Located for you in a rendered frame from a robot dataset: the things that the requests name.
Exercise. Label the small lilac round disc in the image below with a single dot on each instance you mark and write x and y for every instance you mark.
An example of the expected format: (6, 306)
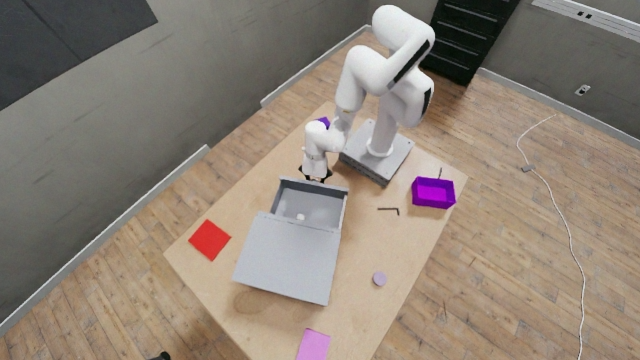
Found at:
(379, 278)

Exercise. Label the purple block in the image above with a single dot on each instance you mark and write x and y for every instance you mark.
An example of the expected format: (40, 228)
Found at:
(325, 121)

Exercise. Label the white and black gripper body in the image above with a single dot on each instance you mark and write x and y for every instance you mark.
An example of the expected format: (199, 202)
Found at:
(316, 168)

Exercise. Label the purple open-top tray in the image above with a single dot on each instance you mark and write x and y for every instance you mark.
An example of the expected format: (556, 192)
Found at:
(433, 188)

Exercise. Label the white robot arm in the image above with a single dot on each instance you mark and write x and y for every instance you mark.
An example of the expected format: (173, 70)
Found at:
(408, 40)

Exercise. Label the red square block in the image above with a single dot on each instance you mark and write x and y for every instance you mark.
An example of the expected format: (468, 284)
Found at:
(209, 239)

